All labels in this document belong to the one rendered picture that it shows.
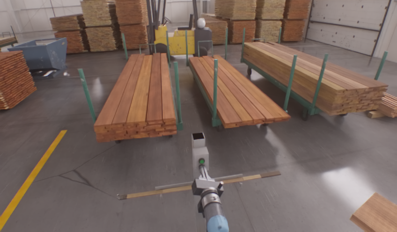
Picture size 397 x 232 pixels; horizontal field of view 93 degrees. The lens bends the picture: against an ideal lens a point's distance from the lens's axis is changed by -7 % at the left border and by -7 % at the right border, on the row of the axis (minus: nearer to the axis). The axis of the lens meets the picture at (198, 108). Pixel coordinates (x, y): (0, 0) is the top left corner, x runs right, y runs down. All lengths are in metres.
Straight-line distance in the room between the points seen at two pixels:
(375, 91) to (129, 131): 3.54
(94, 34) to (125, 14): 1.62
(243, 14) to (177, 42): 4.22
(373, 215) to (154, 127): 2.09
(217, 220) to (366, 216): 0.87
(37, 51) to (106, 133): 5.11
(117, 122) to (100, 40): 7.80
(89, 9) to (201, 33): 5.05
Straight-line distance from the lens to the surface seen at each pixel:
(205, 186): 0.91
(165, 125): 2.49
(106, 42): 10.12
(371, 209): 1.49
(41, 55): 7.36
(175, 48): 7.40
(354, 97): 3.61
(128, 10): 9.75
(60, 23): 10.55
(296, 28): 11.91
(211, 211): 0.84
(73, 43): 10.61
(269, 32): 11.12
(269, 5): 10.92
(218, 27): 10.07
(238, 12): 10.35
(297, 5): 11.75
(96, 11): 10.11
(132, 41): 9.86
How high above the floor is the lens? 1.90
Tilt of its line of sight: 28 degrees down
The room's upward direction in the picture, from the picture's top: 1 degrees counter-clockwise
